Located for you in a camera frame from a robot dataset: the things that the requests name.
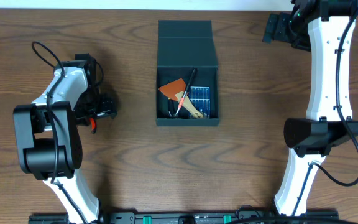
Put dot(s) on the black yellow screwdriver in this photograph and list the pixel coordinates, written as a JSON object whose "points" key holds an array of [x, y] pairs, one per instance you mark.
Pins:
{"points": [[170, 108]]}

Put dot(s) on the red handled cutting pliers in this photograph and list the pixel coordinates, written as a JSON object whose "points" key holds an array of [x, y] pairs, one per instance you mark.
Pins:
{"points": [[93, 125]]}

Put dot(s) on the black box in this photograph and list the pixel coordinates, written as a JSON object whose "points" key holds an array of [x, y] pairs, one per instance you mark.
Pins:
{"points": [[183, 46]]}

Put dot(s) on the blue drill bit case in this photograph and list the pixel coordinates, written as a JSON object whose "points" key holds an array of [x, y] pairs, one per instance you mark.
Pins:
{"points": [[201, 99]]}

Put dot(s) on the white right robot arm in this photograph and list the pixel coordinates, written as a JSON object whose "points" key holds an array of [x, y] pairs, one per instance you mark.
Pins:
{"points": [[323, 28]]}

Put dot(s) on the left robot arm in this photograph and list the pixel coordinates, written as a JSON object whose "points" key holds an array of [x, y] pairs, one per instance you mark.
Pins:
{"points": [[48, 142]]}

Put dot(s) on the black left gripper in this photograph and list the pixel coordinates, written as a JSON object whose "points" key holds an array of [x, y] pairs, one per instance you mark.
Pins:
{"points": [[106, 107]]}

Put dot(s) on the small steel claw hammer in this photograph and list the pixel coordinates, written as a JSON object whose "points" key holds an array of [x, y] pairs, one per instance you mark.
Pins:
{"points": [[182, 99]]}

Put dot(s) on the orange scraper wooden handle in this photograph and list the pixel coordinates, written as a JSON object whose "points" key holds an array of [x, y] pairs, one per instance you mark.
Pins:
{"points": [[174, 91]]}

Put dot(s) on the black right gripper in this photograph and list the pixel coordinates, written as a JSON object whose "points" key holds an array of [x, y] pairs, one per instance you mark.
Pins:
{"points": [[277, 29]]}

